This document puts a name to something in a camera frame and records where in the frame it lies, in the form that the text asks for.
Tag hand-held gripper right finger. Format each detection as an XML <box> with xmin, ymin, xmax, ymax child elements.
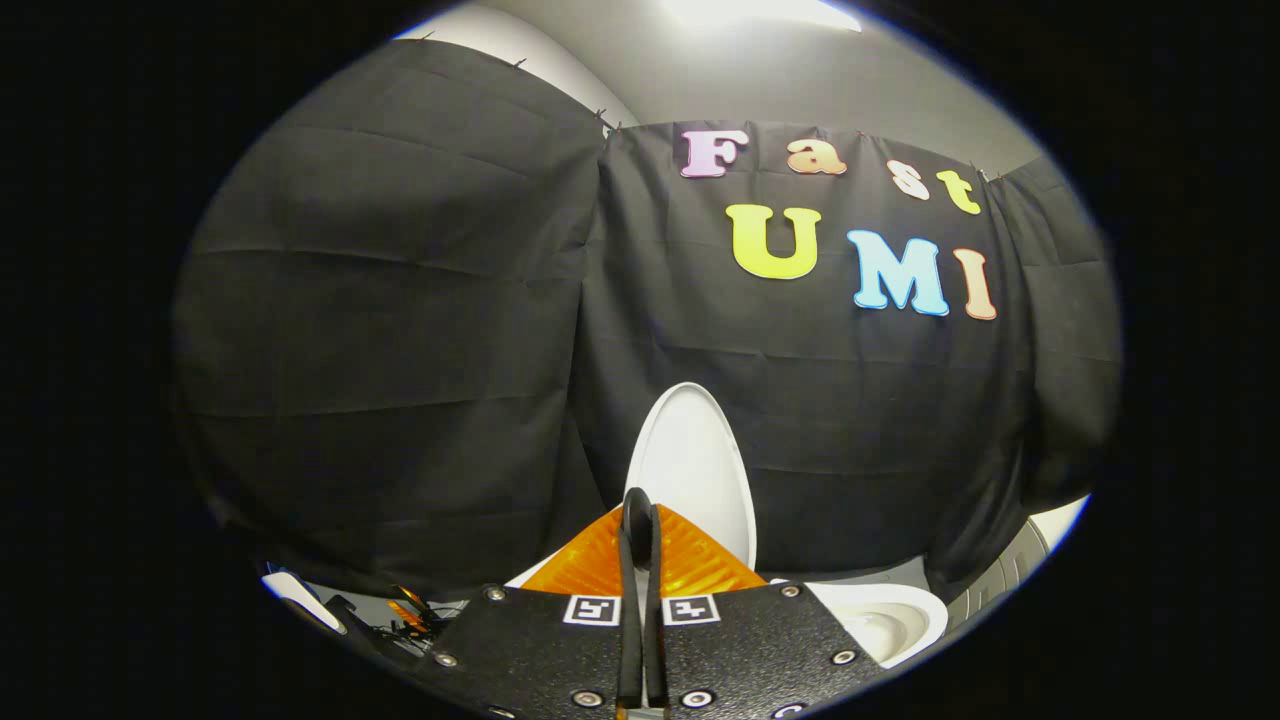
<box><xmin>643</xmin><ymin>495</ymin><xmax>886</xmax><ymax>720</ymax></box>

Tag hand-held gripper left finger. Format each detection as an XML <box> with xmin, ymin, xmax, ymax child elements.
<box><xmin>415</xmin><ymin>487</ymin><xmax>644</xmax><ymax>720</ymax></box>

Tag white and blue object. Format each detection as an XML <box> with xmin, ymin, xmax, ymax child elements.
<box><xmin>262</xmin><ymin>570</ymin><xmax>346</xmax><ymax>634</ymax></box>

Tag white drawer cabinet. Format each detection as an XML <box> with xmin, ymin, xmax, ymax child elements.
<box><xmin>945</xmin><ymin>495</ymin><xmax>1091</xmax><ymax>631</ymax></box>

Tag black backdrop cloth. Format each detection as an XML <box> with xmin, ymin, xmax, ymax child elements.
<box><xmin>170</xmin><ymin>38</ymin><xmax>1123</xmax><ymax>601</ymax></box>

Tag orange black tool with cables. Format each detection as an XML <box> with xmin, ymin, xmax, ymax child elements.
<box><xmin>325</xmin><ymin>583</ymin><xmax>466</xmax><ymax>651</ymax></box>

